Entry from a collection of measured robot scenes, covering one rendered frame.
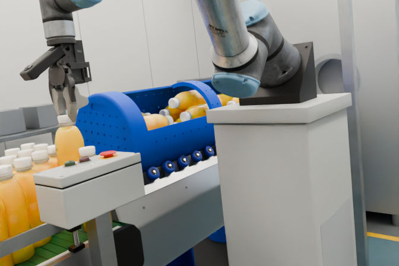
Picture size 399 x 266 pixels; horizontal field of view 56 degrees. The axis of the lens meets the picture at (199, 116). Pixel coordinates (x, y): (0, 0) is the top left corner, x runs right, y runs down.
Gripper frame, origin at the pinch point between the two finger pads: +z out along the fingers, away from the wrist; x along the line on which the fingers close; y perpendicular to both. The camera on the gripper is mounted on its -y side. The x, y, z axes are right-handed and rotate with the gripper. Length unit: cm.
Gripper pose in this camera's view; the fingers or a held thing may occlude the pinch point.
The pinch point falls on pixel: (65, 117)
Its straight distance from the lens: 103.4
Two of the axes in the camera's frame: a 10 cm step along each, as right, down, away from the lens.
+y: 6.1, -1.6, 7.7
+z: 1.2, 9.9, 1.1
